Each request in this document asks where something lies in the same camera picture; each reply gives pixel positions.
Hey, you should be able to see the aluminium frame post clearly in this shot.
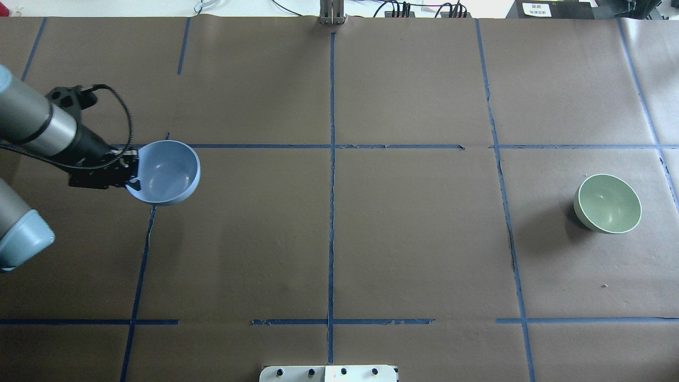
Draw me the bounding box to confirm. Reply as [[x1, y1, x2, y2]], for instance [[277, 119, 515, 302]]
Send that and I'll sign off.
[[318, 0, 346, 25]]

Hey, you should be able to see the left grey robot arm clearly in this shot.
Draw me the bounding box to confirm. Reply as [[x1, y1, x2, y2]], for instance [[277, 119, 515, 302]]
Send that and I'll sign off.
[[1, 66, 140, 273]]

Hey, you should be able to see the green bowl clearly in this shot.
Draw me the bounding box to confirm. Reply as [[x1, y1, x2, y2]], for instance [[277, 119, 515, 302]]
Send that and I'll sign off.
[[572, 173, 643, 235]]

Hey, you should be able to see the blue bowl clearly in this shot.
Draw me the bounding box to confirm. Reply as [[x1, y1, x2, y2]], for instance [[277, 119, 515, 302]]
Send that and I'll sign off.
[[125, 140, 201, 206]]

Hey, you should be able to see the white mounting pole with base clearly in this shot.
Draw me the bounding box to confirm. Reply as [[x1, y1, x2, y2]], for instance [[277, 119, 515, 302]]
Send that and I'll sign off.
[[259, 364, 399, 381]]

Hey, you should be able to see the black box with label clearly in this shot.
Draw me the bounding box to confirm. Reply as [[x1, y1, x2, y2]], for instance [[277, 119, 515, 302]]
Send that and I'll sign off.
[[505, 1, 595, 20]]

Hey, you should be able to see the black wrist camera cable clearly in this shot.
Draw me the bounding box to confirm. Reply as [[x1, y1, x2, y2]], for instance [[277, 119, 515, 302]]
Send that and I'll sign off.
[[0, 84, 133, 171]]

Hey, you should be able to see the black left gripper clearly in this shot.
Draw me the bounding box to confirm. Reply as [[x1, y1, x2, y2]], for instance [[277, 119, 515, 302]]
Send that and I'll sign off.
[[68, 125, 142, 192]]

